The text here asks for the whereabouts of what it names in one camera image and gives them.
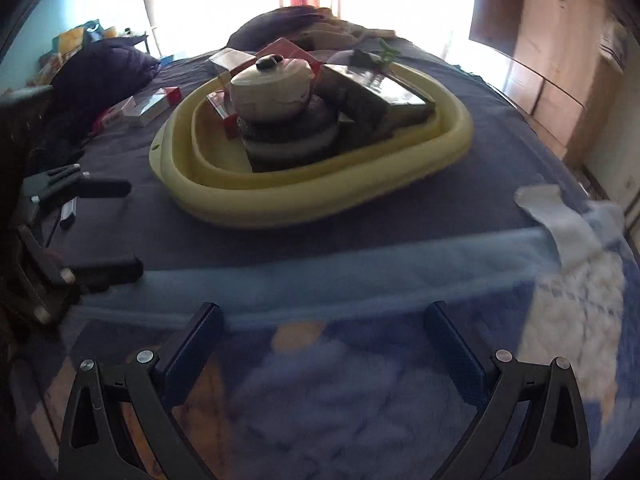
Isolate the red Double Happiness cigarette box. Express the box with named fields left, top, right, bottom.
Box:
left=206, top=89, right=238, bottom=140

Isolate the red silver cigarette carton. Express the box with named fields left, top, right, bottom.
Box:
left=205, top=47, right=256, bottom=77

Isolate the dark round sponge puck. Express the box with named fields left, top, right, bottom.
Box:
left=236, top=94, right=340, bottom=165

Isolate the brown Huangshan cigarette box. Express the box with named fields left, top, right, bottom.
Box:
left=314, top=64, right=435, bottom=138

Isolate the dark purple jacket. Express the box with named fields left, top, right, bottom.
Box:
left=50, top=37, right=160, bottom=127

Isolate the red white box on bed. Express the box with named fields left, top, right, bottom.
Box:
left=99, top=87, right=182, bottom=129

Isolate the yellow plastic basin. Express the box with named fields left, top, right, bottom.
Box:
left=149, top=63, right=474, bottom=229

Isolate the blue white quilted blanket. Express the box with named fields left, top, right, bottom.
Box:
left=1, top=185, right=639, bottom=479

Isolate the dark blue bed sheet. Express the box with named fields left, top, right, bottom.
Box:
left=51, top=39, right=588, bottom=271

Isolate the beige and purple clothes pile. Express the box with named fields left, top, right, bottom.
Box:
left=227, top=6, right=396, bottom=52

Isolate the wooden wardrobe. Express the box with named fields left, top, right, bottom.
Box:
left=470, top=0, right=627, bottom=168

